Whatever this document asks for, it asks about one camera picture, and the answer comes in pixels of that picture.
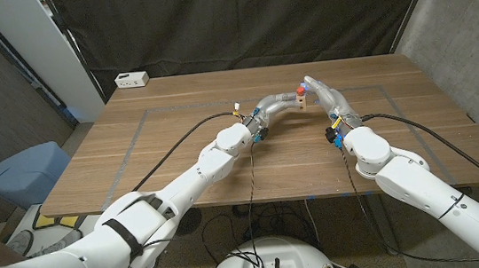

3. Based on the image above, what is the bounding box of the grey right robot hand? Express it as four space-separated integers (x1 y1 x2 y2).
303 70 364 135

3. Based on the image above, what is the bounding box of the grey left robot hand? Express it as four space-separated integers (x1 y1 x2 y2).
242 91 305 138

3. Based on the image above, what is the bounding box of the black backdrop curtain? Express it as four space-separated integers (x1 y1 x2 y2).
49 0 452 105

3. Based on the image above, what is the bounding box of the black backdrop stand pole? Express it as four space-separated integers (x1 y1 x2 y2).
42 0 107 109
383 0 450 55

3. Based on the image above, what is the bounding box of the grey table leg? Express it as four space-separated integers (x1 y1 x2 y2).
364 191 400 258

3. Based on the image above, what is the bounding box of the white power strip box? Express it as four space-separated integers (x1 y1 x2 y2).
114 69 151 91

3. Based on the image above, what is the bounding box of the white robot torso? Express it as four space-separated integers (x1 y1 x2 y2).
206 230 338 268

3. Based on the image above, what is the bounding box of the white cabinet panel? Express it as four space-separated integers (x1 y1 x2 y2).
0 0 108 132

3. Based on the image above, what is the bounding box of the grey sneaker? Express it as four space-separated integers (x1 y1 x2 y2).
25 228 85 260
6 229 37 257

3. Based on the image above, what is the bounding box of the blue-grey padded stool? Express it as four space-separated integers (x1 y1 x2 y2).
0 138 76 213

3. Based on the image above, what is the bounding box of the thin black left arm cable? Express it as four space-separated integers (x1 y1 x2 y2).
110 143 269 268

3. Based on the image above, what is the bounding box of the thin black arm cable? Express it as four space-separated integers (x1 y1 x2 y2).
110 143 269 268
339 133 479 268

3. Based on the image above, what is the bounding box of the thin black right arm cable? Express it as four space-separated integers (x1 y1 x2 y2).
339 133 479 268

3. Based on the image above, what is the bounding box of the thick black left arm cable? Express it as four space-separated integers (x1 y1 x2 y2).
124 110 250 193

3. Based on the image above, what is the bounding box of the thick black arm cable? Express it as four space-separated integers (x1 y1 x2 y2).
124 110 250 193
360 102 479 222

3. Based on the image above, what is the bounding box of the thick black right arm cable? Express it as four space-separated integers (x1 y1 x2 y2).
360 102 479 222

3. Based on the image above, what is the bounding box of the black floor cable bundle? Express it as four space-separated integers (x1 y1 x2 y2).
198 196 320 268

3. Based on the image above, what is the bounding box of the white floor cable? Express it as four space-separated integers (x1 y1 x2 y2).
302 197 323 248

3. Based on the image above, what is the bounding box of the dark door frame rail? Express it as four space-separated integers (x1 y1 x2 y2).
0 0 80 136

